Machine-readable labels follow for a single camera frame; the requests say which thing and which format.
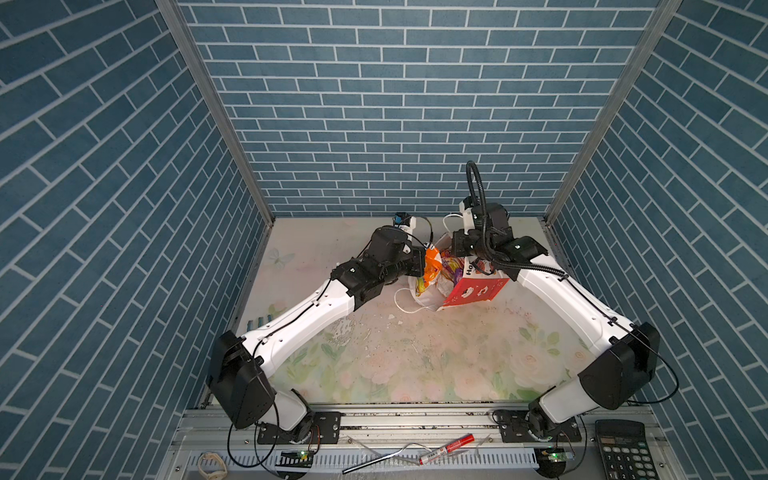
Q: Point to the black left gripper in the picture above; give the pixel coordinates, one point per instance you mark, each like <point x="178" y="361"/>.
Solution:
<point x="416" y="255"/>

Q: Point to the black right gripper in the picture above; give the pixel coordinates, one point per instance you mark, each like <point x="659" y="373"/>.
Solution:
<point x="458" y="237"/>

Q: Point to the orange fruit candy packet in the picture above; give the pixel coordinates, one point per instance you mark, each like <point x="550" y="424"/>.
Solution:
<point x="432" y="270"/>

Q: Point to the red white paper bag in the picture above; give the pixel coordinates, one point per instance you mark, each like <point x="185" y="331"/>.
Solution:
<point x="462" y="281"/>

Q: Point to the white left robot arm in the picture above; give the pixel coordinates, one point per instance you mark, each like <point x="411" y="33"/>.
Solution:
<point x="241" y="365"/>

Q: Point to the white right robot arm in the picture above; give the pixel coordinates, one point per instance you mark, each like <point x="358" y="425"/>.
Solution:
<point x="625" y="353"/>

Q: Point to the metal rod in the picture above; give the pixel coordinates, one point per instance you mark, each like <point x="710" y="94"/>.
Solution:
<point x="397" y="455"/>

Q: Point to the red marker pen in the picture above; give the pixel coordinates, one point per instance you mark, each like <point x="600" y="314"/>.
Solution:
<point x="446" y="449"/>

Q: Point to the black calculator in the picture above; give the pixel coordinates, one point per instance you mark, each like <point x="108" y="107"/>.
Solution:
<point x="624" y="451"/>

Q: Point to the beige rubber band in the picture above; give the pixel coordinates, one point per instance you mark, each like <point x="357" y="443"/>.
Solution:
<point x="211" y="466"/>

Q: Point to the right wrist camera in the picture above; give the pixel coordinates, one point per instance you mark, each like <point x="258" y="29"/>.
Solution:
<point x="473" y="215"/>

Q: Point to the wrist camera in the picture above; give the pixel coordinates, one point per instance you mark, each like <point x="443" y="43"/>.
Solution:
<point x="404" y="221"/>
<point x="473" y="215"/>

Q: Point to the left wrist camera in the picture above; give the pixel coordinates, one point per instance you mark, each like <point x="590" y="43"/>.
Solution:
<point x="404" y="221"/>

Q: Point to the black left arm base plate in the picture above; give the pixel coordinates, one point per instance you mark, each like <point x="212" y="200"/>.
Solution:
<point x="315" y="427"/>

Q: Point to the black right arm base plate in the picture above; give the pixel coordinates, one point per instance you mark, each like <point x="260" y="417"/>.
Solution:
<point x="515" y="427"/>

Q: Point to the aluminium corner frame post right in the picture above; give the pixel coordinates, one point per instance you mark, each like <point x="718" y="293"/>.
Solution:
<point x="657" y="24"/>

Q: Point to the aluminium corner frame post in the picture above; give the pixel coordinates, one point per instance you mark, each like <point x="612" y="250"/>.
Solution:
<point x="657" y="24"/>
<point x="181" y="33"/>

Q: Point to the aluminium front rail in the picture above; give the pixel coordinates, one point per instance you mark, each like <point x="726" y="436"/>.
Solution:
<point x="368" y="430"/>

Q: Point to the aluminium corner frame post left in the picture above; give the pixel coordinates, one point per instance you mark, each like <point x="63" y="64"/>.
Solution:
<point x="181" y="33"/>

